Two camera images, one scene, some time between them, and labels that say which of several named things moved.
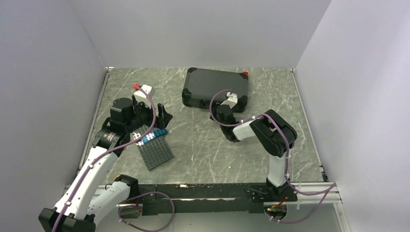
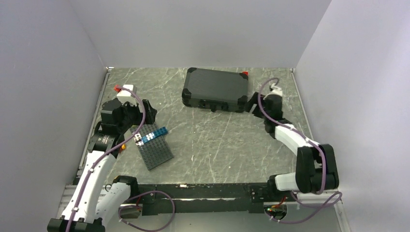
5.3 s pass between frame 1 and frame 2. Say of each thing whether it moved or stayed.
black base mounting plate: stayed
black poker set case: stayed
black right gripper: moved
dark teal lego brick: stayed
